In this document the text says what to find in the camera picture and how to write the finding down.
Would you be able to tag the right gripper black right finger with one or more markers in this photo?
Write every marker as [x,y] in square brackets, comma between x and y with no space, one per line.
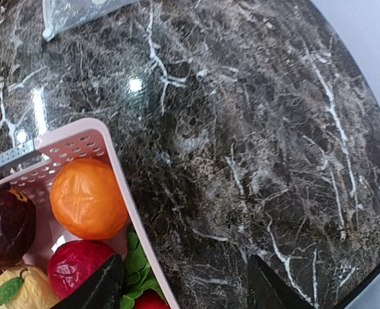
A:
[267,290]

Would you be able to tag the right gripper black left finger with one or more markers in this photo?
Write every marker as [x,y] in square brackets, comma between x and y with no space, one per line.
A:
[103,289]

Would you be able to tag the red toy pomegranate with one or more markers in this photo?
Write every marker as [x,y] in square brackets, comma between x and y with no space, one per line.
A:
[74,262]

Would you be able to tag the red toy tomato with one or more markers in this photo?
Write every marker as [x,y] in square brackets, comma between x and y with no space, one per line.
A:
[150,300]

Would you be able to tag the yellow toy pear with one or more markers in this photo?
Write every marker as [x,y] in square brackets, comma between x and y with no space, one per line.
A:
[25,286]

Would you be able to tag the dark purple toy onion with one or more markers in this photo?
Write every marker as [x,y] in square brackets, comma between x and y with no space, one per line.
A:
[17,225]

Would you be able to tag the clear zip top bag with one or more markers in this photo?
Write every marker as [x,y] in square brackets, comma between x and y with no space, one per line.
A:
[59,16]

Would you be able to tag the green toy leaf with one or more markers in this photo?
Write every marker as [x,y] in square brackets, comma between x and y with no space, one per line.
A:
[138,275]

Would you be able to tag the orange toy fruit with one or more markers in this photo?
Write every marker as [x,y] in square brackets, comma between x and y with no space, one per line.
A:
[86,200]

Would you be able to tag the pink perforated plastic basket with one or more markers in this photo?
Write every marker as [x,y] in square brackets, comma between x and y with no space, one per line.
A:
[84,138]

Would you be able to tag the grey slotted cable duct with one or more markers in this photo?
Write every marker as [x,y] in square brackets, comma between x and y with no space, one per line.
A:
[17,155]

